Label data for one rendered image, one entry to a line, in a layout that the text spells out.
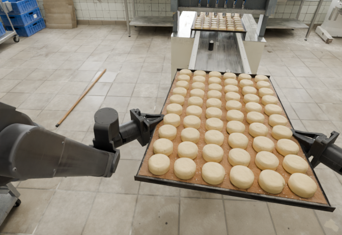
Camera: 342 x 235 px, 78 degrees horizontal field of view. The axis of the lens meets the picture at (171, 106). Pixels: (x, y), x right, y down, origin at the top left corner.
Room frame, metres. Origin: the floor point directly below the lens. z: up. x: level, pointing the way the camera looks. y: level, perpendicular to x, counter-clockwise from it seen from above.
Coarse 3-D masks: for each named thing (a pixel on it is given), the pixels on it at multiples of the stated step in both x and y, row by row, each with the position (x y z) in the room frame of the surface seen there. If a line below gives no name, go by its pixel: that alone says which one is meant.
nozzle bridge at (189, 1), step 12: (180, 0) 1.73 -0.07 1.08; (192, 0) 1.71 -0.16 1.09; (204, 0) 1.70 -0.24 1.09; (228, 0) 1.67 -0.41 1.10; (240, 0) 1.66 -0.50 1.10; (252, 0) 1.64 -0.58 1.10; (264, 0) 1.63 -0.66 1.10; (276, 0) 1.54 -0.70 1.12; (216, 12) 1.63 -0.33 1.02; (228, 12) 1.62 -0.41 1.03; (240, 12) 1.61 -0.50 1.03; (252, 12) 1.59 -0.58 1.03; (264, 12) 1.58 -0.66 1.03; (264, 24) 1.64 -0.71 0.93
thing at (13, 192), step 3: (9, 183) 0.73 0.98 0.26; (3, 186) 0.71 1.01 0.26; (6, 186) 0.71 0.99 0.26; (9, 186) 0.72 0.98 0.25; (12, 186) 0.73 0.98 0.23; (12, 189) 0.72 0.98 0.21; (15, 189) 0.73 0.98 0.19; (9, 192) 0.71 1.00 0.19; (12, 192) 0.71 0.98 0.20; (15, 192) 0.72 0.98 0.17; (18, 192) 0.74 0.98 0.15; (12, 195) 0.71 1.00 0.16; (15, 195) 0.71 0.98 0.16; (18, 195) 0.73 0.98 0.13
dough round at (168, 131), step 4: (160, 128) 0.42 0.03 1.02; (164, 128) 0.42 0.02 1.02; (168, 128) 0.42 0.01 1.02; (172, 128) 0.42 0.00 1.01; (160, 132) 0.41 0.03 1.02; (164, 132) 0.41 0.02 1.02; (168, 132) 0.41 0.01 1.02; (172, 132) 0.41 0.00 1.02; (176, 132) 0.41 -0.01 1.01; (160, 136) 0.40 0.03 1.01; (164, 136) 0.39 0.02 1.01; (168, 136) 0.39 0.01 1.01; (172, 136) 0.40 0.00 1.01
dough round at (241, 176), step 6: (234, 168) 0.29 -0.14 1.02; (240, 168) 0.29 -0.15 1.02; (246, 168) 0.29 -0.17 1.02; (234, 174) 0.27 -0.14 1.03; (240, 174) 0.27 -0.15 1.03; (246, 174) 0.27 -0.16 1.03; (252, 174) 0.27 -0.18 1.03; (234, 180) 0.26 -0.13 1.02; (240, 180) 0.25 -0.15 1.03; (246, 180) 0.25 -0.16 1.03; (252, 180) 0.26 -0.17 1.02; (240, 186) 0.25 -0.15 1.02; (246, 186) 0.25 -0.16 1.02
